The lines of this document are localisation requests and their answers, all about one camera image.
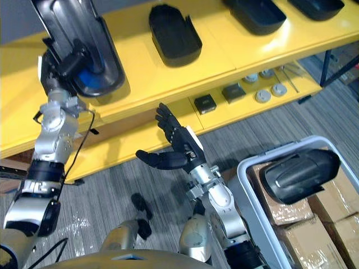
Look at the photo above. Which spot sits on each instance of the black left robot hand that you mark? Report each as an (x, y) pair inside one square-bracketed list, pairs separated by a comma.
[(67, 65)]

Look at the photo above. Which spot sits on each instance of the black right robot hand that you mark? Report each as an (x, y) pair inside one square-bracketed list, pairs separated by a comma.
[(176, 145)]

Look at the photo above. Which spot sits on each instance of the black plastic housing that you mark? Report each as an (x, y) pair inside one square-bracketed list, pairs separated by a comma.
[(84, 42), (256, 15), (174, 35), (301, 175), (318, 8)]

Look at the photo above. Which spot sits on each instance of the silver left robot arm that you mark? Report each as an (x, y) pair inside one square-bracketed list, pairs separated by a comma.
[(46, 157)]

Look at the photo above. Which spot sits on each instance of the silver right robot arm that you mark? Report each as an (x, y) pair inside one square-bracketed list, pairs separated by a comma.
[(216, 201)]

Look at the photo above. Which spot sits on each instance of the yellow metal shelf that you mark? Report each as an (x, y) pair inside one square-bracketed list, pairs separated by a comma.
[(196, 75)]

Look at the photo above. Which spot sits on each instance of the small black square box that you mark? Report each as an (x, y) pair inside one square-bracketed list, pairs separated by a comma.
[(233, 93), (205, 103)]

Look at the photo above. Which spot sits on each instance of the white plastic crate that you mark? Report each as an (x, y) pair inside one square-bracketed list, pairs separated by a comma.
[(252, 196)]

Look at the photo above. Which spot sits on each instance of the silver robot right leg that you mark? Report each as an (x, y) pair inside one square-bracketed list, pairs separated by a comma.
[(196, 238)]

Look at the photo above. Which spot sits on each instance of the silver robot leg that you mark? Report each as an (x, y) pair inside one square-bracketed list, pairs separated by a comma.
[(127, 227), (196, 238)]

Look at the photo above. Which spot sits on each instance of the silver robot left leg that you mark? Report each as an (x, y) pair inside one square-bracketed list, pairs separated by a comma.
[(127, 227)]

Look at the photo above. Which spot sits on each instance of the grey round disc part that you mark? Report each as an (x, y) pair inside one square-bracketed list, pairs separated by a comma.
[(263, 96), (250, 78), (278, 89), (266, 73)]

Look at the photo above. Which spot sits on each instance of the brown cardboard box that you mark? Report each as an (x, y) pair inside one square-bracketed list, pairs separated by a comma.
[(277, 207), (308, 246), (340, 201)]

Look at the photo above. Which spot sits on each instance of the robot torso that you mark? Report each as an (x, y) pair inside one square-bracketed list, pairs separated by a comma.
[(117, 260)]

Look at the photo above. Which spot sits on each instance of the thin metal rods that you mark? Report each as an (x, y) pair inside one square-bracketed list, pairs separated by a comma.
[(290, 77)]

